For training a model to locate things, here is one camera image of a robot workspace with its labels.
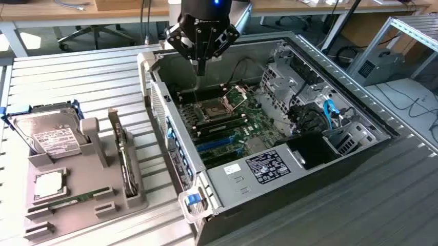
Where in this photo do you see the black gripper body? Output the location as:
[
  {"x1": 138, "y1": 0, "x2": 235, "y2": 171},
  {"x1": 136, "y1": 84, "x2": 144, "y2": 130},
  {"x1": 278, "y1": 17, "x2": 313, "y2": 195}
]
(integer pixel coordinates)
[{"x1": 176, "y1": 0, "x2": 234, "y2": 50}]

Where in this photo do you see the graphics card with metal bracket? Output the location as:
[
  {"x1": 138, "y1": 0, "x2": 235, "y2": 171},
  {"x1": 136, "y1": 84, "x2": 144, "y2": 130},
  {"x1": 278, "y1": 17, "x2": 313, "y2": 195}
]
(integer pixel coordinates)
[{"x1": 107, "y1": 107, "x2": 140, "y2": 199}]

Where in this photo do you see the black office chair base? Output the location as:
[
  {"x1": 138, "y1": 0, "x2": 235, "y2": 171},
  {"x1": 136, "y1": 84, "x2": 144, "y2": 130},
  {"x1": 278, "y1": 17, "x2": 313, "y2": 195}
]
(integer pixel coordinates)
[{"x1": 259, "y1": 14, "x2": 314, "y2": 32}]

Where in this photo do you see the metal socket cover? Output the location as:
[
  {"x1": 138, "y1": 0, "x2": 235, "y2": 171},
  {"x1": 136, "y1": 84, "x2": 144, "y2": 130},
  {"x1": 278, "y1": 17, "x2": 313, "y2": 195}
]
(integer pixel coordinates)
[{"x1": 222, "y1": 85, "x2": 250, "y2": 109}]

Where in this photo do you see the cardboard box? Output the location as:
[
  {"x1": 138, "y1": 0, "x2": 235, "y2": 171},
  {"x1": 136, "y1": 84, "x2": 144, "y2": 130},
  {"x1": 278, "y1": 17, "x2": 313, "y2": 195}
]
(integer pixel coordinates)
[{"x1": 94, "y1": 0, "x2": 151, "y2": 12}]

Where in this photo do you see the perforated metal drive cage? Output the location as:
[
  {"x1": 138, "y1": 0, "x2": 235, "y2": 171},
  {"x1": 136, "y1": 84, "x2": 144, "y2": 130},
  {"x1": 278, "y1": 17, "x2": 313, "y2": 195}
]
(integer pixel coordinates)
[{"x1": 258, "y1": 61, "x2": 331, "y2": 108}]

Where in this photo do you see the grey office chair base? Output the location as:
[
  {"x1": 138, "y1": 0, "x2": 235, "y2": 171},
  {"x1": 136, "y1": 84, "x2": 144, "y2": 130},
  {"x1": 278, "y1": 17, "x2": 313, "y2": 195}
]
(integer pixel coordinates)
[{"x1": 56, "y1": 24, "x2": 138, "y2": 51}]

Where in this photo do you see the thin locking lever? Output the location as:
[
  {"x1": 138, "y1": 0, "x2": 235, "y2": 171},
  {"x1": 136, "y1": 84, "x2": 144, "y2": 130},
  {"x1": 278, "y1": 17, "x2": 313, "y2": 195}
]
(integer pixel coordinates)
[{"x1": 191, "y1": 83, "x2": 203, "y2": 107}]

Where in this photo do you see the wooden office desk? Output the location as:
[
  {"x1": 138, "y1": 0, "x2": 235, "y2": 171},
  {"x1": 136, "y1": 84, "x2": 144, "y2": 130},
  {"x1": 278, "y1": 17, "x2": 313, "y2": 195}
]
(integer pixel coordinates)
[
  {"x1": 248, "y1": 0, "x2": 433, "y2": 52},
  {"x1": 0, "y1": 0, "x2": 172, "y2": 59}
]

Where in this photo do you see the CPU socket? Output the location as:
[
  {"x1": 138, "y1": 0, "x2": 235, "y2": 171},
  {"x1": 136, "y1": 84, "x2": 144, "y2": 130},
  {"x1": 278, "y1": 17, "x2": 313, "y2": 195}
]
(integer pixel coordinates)
[{"x1": 198, "y1": 100, "x2": 234, "y2": 121}]

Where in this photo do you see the green motherboard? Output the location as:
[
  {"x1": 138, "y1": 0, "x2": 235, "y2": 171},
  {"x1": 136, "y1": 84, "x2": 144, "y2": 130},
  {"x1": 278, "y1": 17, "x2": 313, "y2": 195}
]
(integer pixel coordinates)
[{"x1": 176, "y1": 83, "x2": 291, "y2": 170}]

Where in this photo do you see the dark RAM stick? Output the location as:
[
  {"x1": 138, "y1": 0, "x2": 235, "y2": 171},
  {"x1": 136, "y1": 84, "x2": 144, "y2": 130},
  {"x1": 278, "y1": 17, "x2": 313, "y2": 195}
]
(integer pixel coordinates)
[{"x1": 195, "y1": 118, "x2": 248, "y2": 136}]

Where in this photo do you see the black slanted pole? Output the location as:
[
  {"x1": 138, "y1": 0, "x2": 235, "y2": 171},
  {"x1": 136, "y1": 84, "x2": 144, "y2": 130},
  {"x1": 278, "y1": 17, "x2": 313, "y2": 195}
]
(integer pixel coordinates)
[{"x1": 321, "y1": 0, "x2": 363, "y2": 56}]

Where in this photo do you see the blue expansion slot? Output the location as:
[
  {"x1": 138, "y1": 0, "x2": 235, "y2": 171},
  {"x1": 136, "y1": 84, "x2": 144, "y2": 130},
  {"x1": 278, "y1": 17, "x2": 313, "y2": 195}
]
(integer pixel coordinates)
[{"x1": 196, "y1": 136, "x2": 236, "y2": 153}]

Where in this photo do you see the silver chipset heatsink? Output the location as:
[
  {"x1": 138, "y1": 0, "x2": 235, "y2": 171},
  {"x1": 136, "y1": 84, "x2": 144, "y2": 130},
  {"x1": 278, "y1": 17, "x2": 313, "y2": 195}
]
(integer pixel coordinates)
[{"x1": 244, "y1": 136, "x2": 270, "y2": 154}]

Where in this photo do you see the grey control box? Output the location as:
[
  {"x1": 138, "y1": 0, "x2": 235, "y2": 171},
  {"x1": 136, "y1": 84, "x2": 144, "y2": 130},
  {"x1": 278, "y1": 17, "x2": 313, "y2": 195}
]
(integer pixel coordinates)
[{"x1": 354, "y1": 48, "x2": 407, "y2": 87}]

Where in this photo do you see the hard disk in blue carrier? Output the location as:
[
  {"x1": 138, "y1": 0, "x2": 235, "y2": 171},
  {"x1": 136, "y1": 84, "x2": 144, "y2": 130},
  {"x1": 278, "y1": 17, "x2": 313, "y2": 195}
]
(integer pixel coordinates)
[{"x1": 0, "y1": 99, "x2": 92, "y2": 159}]

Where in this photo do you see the metal disk bay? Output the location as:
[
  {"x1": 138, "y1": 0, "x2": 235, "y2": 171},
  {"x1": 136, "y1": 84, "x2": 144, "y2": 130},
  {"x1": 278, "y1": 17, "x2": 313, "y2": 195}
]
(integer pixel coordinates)
[{"x1": 322, "y1": 121, "x2": 393, "y2": 157}]

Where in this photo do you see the grey power supply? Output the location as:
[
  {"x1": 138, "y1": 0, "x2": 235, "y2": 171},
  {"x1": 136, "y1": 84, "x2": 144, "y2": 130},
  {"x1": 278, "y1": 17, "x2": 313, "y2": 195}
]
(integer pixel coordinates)
[{"x1": 204, "y1": 142, "x2": 307, "y2": 215}]

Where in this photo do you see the grey parts rack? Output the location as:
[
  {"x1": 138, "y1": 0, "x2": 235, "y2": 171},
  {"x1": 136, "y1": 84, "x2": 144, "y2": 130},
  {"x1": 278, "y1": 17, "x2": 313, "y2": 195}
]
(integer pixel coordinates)
[{"x1": 23, "y1": 116, "x2": 150, "y2": 241}]

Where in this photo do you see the open PC case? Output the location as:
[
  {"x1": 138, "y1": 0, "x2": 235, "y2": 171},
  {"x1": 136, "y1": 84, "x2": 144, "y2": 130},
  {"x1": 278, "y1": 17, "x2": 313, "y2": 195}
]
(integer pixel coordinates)
[{"x1": 136, "y1": 30, "x2": 402, "y2": 246}]

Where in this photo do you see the silver CPU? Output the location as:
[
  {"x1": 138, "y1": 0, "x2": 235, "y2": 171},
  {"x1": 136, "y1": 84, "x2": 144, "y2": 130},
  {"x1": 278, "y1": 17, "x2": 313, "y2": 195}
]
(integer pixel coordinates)
[{"x1": 33, "y1": 171, "x2": 68, "y2": 202}]

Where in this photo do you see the green RAM stick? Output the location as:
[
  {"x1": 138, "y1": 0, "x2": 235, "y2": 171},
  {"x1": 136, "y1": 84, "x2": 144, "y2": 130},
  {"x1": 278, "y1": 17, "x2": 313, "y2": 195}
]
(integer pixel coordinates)
[{"x1": 27, "y1": 188, "x2": 111, "y2": 213}]

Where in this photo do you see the light blue cable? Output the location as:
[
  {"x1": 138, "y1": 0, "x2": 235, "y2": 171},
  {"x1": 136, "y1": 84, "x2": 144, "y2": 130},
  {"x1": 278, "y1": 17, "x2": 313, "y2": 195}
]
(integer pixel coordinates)
[{"x1": 54, "y1": 0, "x2": 92, "y2": 11}]

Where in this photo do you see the black wire bundle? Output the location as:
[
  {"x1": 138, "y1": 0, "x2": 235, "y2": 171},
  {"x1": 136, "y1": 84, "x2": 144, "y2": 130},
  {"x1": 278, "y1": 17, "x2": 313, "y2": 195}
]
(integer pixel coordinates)
[{"x1": 286, "y1": 104, "x2": 326, "y2": 136}]

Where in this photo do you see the blue wire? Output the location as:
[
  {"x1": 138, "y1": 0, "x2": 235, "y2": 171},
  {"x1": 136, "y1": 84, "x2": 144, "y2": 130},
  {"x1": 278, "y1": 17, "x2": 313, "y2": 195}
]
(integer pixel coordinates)
[{"x1": 322, "y1": 98, "x2": 343, "y2": 132}]

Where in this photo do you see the aluminium frame shelf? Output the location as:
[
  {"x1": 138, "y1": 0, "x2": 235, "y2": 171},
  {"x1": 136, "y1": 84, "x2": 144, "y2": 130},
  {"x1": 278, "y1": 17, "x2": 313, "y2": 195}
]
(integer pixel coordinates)
[{"x1": 345, "y1": 14, "x2": 438, "y2": 80}]

